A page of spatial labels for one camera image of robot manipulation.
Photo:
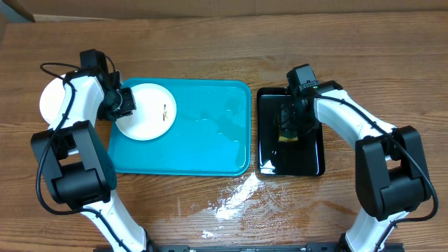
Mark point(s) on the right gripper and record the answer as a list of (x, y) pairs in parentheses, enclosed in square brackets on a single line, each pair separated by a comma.
[(288, 124)]

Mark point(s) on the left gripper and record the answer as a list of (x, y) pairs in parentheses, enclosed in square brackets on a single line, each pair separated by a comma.
[(129, 105)]

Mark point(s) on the yellow green sponge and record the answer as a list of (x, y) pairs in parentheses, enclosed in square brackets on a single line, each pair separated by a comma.
[(287, 135)]

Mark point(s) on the white plate with stain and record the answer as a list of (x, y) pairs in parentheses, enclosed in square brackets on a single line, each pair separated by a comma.
[(51, 100)]

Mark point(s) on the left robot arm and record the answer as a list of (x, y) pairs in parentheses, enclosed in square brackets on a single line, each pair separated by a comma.
[(75, 172)]

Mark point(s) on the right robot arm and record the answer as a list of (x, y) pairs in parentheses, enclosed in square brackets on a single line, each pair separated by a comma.
[(392, 181)]

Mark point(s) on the black rectangular tray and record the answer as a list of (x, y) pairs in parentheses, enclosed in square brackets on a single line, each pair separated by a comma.
[(281, 156)]

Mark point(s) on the teal plastic tray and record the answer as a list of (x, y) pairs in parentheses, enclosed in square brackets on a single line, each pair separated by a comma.
[(210, 136)]

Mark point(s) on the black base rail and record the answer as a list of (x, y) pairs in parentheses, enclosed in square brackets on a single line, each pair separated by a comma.
[(310, 247)]

